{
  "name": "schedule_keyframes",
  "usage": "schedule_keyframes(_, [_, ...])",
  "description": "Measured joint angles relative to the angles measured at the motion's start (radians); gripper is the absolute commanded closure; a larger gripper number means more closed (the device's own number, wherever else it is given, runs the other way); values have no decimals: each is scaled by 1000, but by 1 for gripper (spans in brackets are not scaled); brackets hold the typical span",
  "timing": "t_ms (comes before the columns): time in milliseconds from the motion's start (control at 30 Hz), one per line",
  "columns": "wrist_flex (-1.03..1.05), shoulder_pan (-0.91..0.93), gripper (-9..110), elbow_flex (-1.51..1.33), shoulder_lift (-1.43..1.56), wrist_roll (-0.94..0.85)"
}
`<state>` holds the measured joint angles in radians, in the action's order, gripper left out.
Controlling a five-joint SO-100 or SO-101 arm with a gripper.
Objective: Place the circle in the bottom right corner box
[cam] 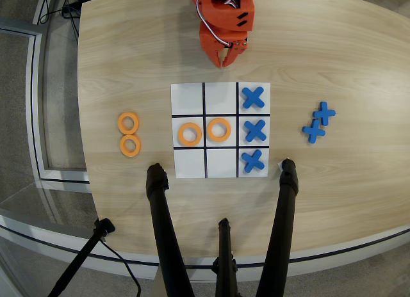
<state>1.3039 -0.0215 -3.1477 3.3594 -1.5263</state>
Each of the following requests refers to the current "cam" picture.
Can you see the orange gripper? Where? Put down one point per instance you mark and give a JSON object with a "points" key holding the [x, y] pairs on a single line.
{"points": [[214, 47]]}

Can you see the white tic-tac-toe paper board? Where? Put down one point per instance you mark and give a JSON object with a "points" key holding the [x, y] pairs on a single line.
{"points": [[221, 98]]}

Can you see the blue foam cross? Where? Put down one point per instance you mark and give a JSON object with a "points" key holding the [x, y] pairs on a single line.
{"points": [[314, 131], [253, 98], [325, 113], [253, 161], [255, 130]]}

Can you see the small white tag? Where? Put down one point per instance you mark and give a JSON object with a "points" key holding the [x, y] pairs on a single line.
{"points": [[279, 165]]}

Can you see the short black tripod leg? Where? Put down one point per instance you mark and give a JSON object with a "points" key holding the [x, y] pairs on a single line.
{"points": [[225, 255]]}

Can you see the thin black stand pole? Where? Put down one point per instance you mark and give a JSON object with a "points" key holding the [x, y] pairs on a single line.
{"points": [[80, 258]]}

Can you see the grey metal floor frame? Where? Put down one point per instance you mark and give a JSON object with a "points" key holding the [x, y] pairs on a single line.
{"points": [[33, 117]]}

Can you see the black camera tripod legs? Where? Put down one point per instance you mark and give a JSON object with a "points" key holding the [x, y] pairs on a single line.
{"points": [[32, 233]]}

